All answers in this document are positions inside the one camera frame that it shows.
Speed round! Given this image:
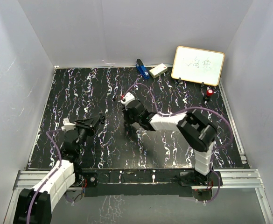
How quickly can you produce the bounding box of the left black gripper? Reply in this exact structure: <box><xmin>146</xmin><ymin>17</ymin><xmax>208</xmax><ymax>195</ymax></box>
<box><xmin>74</xmin><ymin>115</ymin><xmax>101</xmax><ymax>153</ymax></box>

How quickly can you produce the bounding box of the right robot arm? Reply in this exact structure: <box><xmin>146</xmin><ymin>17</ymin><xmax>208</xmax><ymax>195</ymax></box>
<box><xmin>121</xmin><ymin>99</ymin><xmax>217</xmax><ymax>185</ymax></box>

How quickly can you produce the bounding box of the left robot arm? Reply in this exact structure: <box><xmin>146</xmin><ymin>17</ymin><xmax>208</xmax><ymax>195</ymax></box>
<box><xmin>13</xmin><ymin>114</ymin><xmax>105</xmax><ymax>224</ymax></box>

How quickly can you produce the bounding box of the blue stapler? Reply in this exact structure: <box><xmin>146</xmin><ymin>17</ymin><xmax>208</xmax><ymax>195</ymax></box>
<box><xmin>136</xmin><ymin>59</ymin><xmax>150</xmax><ymax>79</ymax></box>

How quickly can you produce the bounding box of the white staple box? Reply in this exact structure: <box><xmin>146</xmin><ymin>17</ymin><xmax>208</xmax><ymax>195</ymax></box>
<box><xmin>149</xmin><ymin>63</ymin><xmax>168</xmax><ymax>78</ymax></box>

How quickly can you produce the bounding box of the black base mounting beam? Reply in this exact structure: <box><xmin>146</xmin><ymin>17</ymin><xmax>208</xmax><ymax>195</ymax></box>
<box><xmin>68</xmin><ymin>168</ymin><xmax>223</xmax><ymax>200</ymax></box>

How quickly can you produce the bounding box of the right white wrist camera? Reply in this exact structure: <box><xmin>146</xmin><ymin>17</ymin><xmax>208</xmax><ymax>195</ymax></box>
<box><xmin>120</xmin><ymin>92</ymin><xmax>135</xmax><ymax>109</ymax></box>

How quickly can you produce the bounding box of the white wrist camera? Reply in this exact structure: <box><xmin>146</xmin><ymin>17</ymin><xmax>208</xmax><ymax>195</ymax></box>
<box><xmin>120</xmin><ymin>92</ymin><xmax>135</xmax><ymax>109</ymax></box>
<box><xmin>61</xmin><ymin>118</ymin><xmax>76</xmax><ymax>132</ymax></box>

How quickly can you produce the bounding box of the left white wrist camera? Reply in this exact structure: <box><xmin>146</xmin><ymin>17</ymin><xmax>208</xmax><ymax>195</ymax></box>
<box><xmin>61</xmin><ymin>118</ymin><xmax>76</xmax><ymax>132</ymax></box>

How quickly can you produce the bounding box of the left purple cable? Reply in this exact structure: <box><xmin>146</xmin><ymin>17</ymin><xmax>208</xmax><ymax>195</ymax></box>
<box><xmin>25</xmin><ymin>127</ymin><xmax>67</xmax><ymax>224</ymax></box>

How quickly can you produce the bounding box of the purple cable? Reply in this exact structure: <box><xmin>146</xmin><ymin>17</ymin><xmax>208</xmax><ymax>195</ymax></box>
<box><xmin>25</xmin><ymin>127</ymin><xmax>67</xmax><ymax>224</ymax></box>
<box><xmin>126</xmin><ymin>83</ymin><xmax>234</xmax><ymax>203</ymax></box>

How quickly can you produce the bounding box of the small whiteboard yellow frame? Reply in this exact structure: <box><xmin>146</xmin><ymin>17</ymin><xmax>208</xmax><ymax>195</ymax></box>
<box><xmin>171</xmin><ymin>46</ymin><xmax>225</xmax><ymax>86</ymax></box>

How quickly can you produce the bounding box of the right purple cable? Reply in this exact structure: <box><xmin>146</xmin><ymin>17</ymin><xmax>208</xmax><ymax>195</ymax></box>
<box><xmin>126</xmin><ymin>83</ymin><xmax>234</xmax><ymax>203</ymax></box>

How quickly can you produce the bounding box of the aluminium rail frame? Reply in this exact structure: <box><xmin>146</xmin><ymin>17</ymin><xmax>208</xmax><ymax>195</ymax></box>
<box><xmin>5</xmin><ymin>67</ymin><xmax>273</xmax><ymax>224</ymax></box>

